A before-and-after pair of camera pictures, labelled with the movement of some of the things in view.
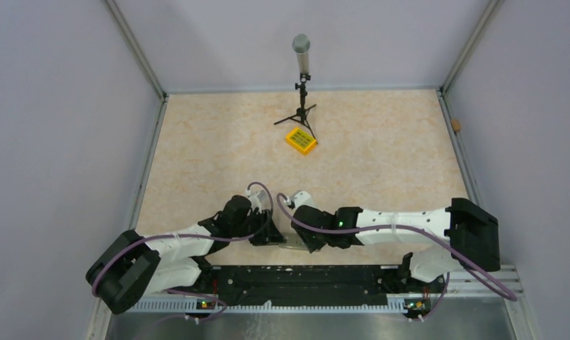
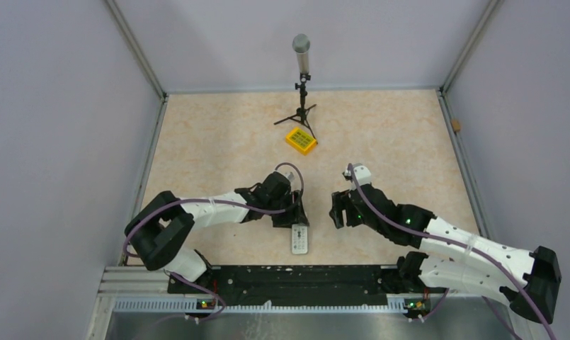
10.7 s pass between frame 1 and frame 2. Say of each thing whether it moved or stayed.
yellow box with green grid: stayed
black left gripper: moved
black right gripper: moved
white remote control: moved
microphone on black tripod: stayed
